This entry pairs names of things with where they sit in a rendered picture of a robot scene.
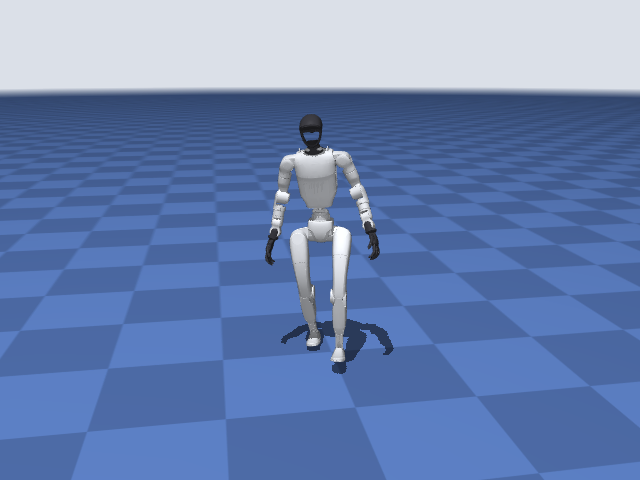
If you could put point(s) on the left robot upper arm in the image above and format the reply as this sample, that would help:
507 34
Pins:
344 160

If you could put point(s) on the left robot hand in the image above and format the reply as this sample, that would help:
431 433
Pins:
373 240

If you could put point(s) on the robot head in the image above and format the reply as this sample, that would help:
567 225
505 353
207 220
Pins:
311 123

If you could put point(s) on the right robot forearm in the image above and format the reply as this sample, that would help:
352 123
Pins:
278 216

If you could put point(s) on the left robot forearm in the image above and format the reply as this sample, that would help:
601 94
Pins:
364 208

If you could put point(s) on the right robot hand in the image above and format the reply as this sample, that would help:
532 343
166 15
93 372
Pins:
270 244

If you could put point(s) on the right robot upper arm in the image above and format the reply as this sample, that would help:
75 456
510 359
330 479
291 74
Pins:
287 165

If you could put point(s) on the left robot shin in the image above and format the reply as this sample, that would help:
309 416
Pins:
339 317

